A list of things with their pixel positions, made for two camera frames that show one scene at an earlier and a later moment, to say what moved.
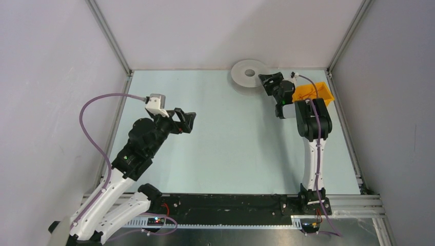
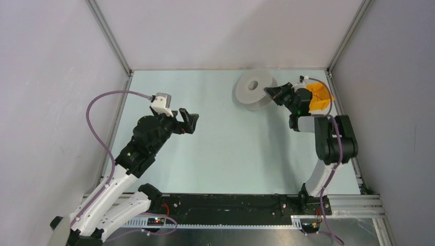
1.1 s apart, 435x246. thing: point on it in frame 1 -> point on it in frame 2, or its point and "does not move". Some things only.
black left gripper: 182,116 does not move
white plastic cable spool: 245,76 -> 249,88
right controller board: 310,227 does not move
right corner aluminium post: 362,9 does not move
